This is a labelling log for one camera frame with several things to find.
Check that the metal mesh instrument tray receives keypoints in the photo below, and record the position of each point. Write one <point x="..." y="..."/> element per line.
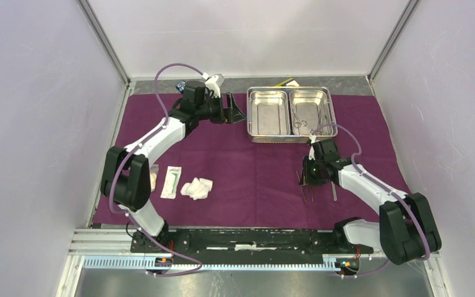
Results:
<point x="288" y="139"/>

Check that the black blue toy car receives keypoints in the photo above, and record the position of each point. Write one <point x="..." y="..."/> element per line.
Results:
<point x="180" y="86"/>

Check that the aluminium corner frame rail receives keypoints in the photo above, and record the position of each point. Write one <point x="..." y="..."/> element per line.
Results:
<point x="392" y="39"/>
<point x="103" y="39"/>

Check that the aluminium corner frame rail left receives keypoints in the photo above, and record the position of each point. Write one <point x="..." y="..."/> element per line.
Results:
<point x="103" y="39"/>

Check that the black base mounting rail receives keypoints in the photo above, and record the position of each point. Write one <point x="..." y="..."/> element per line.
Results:
<point x="254" y="246"/>

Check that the steel forceps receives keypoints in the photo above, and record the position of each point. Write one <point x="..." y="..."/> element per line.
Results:
<point x="334" y="194"/>

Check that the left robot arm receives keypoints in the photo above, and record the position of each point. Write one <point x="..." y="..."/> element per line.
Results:
<point x="125" y="179"/>

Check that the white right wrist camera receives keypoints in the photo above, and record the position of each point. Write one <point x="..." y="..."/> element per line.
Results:
<point x="312" y="140"/>

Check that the steel surgical scissors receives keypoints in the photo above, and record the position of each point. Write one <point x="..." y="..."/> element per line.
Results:
<point x="297" y="121"/>

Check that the aluminium corner frame rail right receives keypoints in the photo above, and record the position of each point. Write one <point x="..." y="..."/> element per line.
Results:
<point x="392" y="39"/>

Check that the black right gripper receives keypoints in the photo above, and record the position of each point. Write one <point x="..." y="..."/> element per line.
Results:
<point x="311" y="181"/>

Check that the steel left inner pan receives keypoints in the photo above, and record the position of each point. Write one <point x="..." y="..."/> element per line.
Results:
<point x="268" y="113"/>

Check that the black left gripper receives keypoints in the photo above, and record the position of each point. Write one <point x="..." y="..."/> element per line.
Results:
<point x="230" y="115"/>

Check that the steel right inner pan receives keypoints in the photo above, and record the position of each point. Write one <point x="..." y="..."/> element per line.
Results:
<point x="313" y="104"/>

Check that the aluminium front frame rail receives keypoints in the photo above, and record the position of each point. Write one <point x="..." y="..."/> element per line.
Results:
<point x="131" y="249"/>

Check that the steel needle holder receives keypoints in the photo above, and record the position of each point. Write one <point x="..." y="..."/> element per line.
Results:
<point x="302" y="190"/>

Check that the white gauze wad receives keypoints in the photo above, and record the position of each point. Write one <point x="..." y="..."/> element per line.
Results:
<point x="198" y="189"/>

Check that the steel pan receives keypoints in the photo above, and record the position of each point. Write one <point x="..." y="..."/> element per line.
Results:
<point x="268" y="113"/>
<point x="313" y="104"/>

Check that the suture packet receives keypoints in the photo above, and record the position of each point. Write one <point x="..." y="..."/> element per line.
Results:
<point x="172" y="177"/>

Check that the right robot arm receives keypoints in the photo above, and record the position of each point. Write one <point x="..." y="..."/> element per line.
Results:
<point x="406" y="229"/>

